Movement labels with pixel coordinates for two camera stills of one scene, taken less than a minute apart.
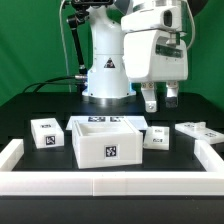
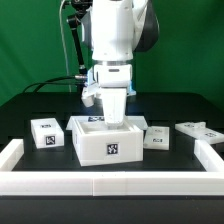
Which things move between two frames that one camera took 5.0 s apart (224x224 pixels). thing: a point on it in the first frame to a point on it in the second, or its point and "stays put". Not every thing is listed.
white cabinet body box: (101, 143) stays put
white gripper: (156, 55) to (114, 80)
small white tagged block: (156, 138) stays put
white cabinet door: (199, 131) stays put
